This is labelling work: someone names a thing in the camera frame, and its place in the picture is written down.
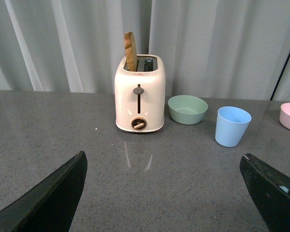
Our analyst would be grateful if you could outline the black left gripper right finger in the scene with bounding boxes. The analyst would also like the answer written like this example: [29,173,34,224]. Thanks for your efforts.
[240,154,290,232]

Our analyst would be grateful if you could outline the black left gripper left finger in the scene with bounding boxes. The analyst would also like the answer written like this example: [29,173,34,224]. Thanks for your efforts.
[0,151,87,232]

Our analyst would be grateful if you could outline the light blue cup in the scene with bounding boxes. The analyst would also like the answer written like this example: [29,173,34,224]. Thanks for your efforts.
[215,106,252,147]

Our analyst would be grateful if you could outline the green bowl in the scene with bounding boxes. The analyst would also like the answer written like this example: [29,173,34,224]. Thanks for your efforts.
[168,95,208,125]

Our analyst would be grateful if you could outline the cream white toaster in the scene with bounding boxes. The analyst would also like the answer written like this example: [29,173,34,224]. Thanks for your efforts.
[115,55,166,133]

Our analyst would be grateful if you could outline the toasted bread slice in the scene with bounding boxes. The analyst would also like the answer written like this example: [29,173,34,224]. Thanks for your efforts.
[124,31,138,72]

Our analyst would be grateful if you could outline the black cable by curtain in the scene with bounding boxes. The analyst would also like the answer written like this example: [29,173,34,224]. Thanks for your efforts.
[270,31,290,101]

